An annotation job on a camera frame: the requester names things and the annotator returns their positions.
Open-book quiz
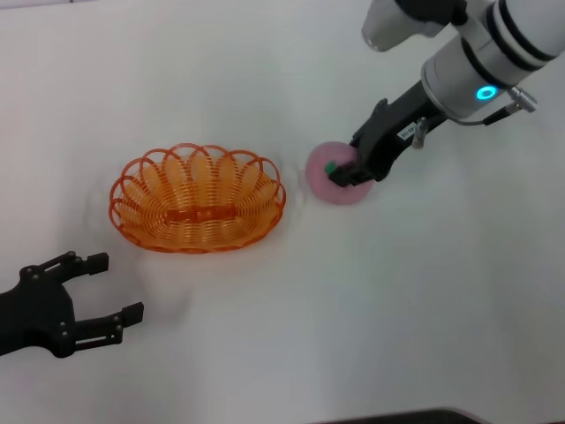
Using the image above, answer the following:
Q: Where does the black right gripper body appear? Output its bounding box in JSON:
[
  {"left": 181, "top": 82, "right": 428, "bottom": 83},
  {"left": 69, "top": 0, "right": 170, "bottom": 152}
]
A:
[{"left": 365, "top": 81, "right": 447, "bottom": 167}]

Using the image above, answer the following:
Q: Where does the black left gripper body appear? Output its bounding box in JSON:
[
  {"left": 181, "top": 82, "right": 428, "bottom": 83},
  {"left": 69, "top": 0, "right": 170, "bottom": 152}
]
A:
[{"left": 0, "top": 264, "right": 76, "bottom": 359}]

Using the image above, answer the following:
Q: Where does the pink plush peach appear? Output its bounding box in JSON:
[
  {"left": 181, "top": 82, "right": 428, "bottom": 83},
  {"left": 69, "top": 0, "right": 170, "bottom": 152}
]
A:
[{"left": 305, "top": 140, "right": 373, "bottom": 207}]

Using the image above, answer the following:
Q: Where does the orange plastic woven basket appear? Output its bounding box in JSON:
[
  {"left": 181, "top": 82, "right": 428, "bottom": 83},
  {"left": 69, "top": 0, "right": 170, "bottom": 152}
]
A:
[{"left": 109, "top": 141, "right": 287, "bottom": 255}]

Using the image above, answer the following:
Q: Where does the dark curved robot base edge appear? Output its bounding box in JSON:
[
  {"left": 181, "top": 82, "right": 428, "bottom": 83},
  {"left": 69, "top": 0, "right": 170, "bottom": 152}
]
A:
[{"left": 308, "top": 408, "right": 478, "bottom": 424}]

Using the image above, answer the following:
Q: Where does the silver cable connector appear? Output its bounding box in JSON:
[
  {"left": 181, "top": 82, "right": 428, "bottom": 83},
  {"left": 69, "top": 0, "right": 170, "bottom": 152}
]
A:
[{"left": 412, "top": 86, "right": 539, "bottom": 150}]

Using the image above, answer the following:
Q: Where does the grey vented wrist camera box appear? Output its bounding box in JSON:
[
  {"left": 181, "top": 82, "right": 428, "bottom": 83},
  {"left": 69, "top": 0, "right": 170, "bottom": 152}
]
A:
[{"left": 361, "top": 0, "right": 442, "bottom": 53}]

